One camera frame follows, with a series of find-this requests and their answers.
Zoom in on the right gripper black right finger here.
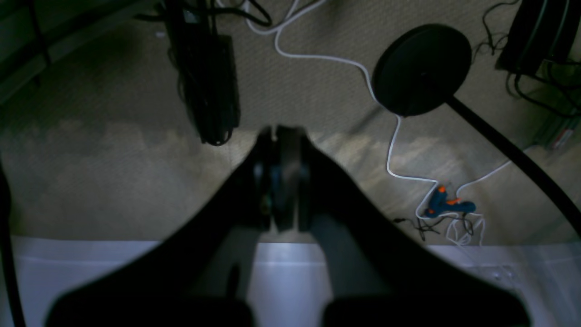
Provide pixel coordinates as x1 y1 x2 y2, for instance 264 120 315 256
276 126 531 327

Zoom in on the black equipment case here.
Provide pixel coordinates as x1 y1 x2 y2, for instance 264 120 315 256
495 0 581 76

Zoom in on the black round lamp base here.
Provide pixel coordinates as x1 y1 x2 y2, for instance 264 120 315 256
371 24 473 117

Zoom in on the white cable on floor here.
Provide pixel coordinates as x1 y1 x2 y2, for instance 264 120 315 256
217 0 513 246

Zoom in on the blue orange glue gun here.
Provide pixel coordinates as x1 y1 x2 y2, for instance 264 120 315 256
423 186 477 218

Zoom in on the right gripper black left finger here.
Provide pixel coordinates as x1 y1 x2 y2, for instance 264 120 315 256
45 127 274 327

